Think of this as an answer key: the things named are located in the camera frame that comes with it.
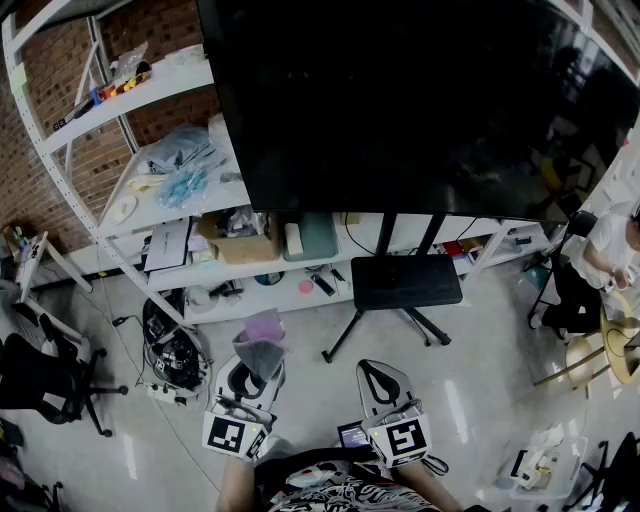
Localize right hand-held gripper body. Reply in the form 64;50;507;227
366;398;433;470

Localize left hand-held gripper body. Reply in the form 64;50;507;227
201;387;278;462

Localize purple grey wiping cloth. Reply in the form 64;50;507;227
231;307;288;382

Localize large black glossy screen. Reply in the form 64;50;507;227
196;0;640;225

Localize person's left forearm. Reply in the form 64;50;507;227
215;452;257;512

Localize person's right forearm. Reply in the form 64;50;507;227
394;462;465;512

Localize small dark screen device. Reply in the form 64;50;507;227
337;421;375;449

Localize white power strip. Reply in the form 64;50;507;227
146;381;189;407

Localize person's black printed shirt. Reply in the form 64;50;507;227
252;446;442;512

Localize black display stand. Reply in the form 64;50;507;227
321;212;465;365

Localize black remote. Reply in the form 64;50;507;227
310;273;338;298

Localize brown cardboard box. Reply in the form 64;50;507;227
196;206;282;266

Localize clear plastic storage bin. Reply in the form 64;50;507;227
493;423;590;502

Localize white flat box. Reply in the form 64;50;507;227
143;216;193;274

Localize small white box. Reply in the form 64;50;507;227
283;221;306;259

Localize green storage tray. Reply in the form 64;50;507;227
282;212;342;263

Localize round wooden stool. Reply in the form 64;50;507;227
533;333;612;392

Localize black office chair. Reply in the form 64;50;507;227
0;312;130;439
564;431;640;512

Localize bag of blue gloves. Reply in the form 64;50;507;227
153;166;210;209

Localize pale yellow gloves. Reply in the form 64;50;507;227
126;171;167;193

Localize white folding rack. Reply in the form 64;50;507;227
13;230;95;347

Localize round wooden table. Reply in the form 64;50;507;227
598;289;640;386

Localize grey-blue plastic bag bundle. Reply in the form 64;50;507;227
144;123;226;174

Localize black folding chair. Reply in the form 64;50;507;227
523;209;602;331

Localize white metal shelving unit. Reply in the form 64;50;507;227
1;0;640;329

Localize yellow black tool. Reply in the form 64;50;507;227
109;60;153;99

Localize clear plastic bag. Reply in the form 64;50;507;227
110;41;150;81

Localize green paper note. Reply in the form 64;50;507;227
6;63;29;94

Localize black equipment and cable pile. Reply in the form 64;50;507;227
141;296;212;401

